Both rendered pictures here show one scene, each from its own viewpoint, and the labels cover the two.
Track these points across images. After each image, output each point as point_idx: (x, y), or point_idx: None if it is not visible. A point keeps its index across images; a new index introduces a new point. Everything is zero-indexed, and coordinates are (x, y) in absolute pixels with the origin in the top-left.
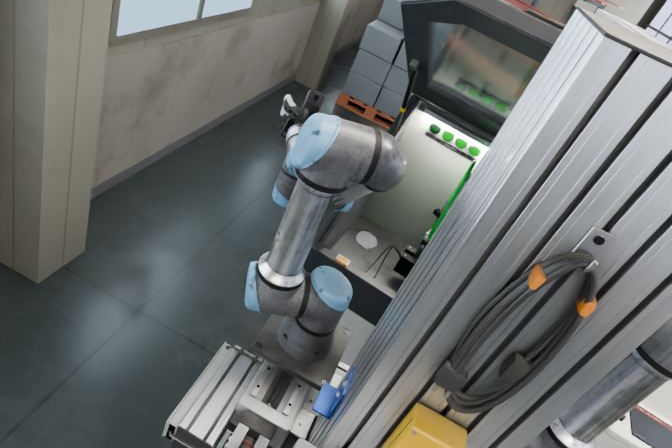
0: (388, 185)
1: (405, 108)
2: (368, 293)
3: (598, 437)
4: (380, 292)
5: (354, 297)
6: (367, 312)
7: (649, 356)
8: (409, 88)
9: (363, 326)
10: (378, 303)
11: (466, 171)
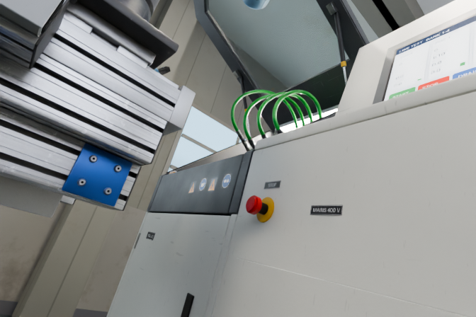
0: None
1: (246, 108)
2: (180, 180)
3: (472, 108)
4: (186, 170)
5: (171, 194)
6: (176, 201)
7: None
8: (242, 92)
9: (171, 221)
10: (184, 182)
11: (295, 125)
